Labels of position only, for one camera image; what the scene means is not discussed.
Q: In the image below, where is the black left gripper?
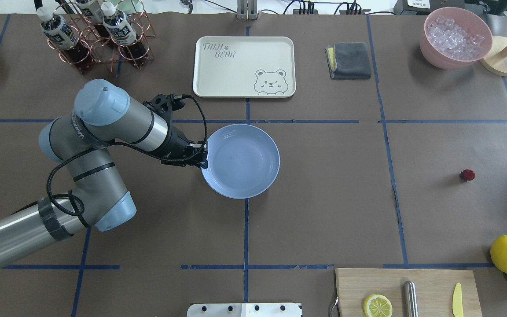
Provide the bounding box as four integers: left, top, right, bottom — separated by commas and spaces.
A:
153, 126, 209, 169

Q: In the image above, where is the blue plastic plate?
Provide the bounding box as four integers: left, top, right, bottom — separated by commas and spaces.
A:
201, 124, 280, 199

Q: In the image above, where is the red strawberry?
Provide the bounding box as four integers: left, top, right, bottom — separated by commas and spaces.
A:
459, 169, 476, 182

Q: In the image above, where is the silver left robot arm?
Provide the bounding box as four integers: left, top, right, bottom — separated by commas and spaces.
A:
0, 79, 209, 269

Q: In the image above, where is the cream bear serving tray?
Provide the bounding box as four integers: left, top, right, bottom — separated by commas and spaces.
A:
193, 36, 296, 98

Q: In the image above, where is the dark drink bottle right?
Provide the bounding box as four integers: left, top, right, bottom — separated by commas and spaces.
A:
101, 1, 148, 67

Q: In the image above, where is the dark drink bottle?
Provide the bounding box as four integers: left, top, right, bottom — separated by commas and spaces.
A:
101, 1, 148, 67
76, 0, 110, 38
36, 6, 93, 72

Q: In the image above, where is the grey folded cloth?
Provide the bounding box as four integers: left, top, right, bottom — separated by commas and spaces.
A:
325, 42, 371, 80

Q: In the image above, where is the dark drink bottle left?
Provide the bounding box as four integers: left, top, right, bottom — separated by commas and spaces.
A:
36, 6, 93, 72

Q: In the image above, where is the dark drink bottle rear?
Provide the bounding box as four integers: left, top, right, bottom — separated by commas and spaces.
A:
76, 0, 110, 38

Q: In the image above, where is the lemon half slice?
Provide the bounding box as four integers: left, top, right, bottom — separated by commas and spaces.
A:
362, 294, 393, 317

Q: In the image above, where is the steel cylinder tool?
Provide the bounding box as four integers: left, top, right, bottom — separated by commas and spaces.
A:
403, 280, 419, 317

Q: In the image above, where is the wooden cutting board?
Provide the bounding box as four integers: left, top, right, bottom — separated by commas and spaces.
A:
335, 268, 483, 317

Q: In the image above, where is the pink bowl of ice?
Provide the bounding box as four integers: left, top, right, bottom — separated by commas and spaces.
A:
420, 7, 493, 70

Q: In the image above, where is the yellow plastic knife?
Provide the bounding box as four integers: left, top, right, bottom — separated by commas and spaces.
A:
452, 283, 463, 317

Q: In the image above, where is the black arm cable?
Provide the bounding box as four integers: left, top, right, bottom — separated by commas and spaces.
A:
46, 94, 209, 229

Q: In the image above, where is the copper wire bottle rack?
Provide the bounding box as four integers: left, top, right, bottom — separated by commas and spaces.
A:
34, 0, 156, 76

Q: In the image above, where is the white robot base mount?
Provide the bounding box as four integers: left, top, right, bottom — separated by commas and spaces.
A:
187, 302, 303, 317

